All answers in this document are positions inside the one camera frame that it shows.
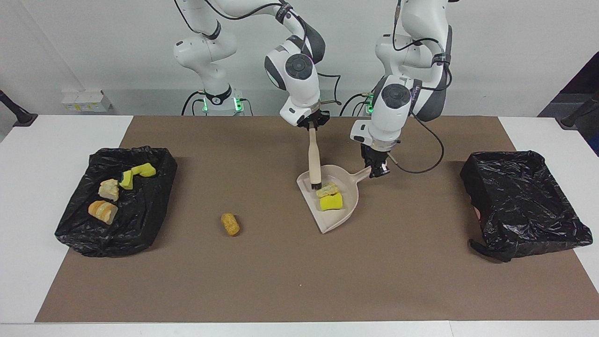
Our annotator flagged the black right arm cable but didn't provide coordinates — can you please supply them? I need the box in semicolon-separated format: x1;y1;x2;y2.
173;0;343;106

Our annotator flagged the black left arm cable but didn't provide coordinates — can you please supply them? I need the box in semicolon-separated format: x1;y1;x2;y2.
339;0;453;175

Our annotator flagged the beige hand brush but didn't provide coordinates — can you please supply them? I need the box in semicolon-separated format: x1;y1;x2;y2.
307;126;323;190

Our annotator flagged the black bag lined bin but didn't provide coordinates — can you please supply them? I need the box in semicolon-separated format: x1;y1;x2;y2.
55;146;178;257
460;150;593;263

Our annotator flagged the large striped croissant piece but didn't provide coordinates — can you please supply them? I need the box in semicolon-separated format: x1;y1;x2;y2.
88;200;118;225

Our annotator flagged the beige plastic dustpan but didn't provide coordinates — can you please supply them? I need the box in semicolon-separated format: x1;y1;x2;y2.
297;164;373;234

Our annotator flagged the black stand leg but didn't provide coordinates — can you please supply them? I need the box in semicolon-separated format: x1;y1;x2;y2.
557;91;599;129
0;89;38;127

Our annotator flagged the small flaky croissant piece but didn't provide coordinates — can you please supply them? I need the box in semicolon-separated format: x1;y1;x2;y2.
98;179;120;202

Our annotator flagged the brown table mat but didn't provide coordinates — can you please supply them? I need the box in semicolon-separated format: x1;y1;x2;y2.
35;116;599;322

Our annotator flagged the white wall socket box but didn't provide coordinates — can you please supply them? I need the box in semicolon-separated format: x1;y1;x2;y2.
62;90;113;113

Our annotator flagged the brown oval bread roll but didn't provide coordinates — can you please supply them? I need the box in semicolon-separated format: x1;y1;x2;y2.
220;213;241;236

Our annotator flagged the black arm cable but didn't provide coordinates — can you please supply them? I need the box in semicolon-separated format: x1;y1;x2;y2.
339;0;453;175
173;0;343;106

